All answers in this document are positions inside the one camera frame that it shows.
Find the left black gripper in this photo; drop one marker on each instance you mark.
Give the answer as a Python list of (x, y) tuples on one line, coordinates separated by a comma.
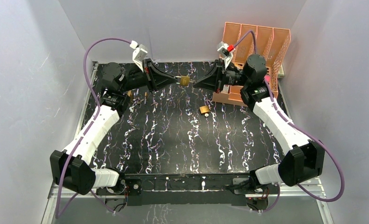
[(150, 76)]

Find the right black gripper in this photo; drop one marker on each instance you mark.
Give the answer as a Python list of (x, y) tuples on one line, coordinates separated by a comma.
[(213, 80)]

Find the large brass padlock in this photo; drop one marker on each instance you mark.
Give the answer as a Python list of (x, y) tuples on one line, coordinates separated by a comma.
[(134, 99)]

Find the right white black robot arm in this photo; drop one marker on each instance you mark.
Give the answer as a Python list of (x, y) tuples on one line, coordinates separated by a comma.
[(303, 157)]

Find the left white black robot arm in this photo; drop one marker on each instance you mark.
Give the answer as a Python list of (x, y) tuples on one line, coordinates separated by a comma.
[(71, 166)]

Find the pink object in organizer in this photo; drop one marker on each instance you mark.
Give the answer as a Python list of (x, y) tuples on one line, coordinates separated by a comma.
[(267, 78)]

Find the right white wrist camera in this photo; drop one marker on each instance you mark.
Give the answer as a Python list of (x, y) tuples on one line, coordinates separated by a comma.
[(226, 52)]

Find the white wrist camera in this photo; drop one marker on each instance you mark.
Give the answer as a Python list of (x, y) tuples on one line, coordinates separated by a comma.
[(139, 54), (226, 52)]

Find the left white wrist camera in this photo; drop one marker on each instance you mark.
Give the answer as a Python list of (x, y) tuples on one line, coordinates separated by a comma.
[(139, 54)]

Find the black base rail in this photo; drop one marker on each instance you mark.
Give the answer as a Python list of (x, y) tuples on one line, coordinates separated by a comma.
[(237, 189)]

